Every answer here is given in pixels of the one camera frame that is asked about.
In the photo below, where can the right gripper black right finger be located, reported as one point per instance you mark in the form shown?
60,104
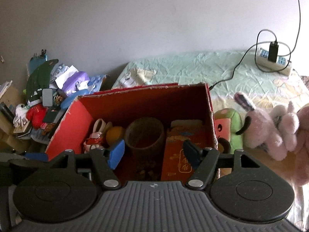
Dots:
206,163

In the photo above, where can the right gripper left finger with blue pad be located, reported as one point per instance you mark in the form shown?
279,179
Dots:
99,164

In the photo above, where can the wooden gourd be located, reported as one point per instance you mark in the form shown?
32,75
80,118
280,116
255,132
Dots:
114,134

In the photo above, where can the round woven basket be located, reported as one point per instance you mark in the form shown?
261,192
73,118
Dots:
144,134

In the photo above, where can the green plush toy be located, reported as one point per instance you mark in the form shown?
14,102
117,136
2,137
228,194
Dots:
227,122

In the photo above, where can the large red cardboard box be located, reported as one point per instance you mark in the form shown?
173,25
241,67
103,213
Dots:
184,110

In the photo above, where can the blue checkered cloth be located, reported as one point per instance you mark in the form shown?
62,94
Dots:
95,84

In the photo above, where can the blue oval case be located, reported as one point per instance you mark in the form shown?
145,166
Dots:
68,101

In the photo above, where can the pink plush rabbit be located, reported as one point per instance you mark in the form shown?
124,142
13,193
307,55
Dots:
274,132

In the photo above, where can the red plush toy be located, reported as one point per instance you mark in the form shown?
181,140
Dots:
36,114

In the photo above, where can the purple tissue pack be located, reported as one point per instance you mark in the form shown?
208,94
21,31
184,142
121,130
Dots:
75,82

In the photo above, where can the green patterned bed sheet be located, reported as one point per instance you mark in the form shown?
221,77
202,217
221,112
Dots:
228,71

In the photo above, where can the dark green cloth item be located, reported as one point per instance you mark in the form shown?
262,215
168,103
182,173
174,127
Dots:
39,80

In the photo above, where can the white power strip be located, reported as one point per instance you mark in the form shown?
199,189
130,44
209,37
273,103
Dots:
281,63

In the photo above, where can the black charger adapter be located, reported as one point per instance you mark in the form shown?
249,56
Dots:
273,51

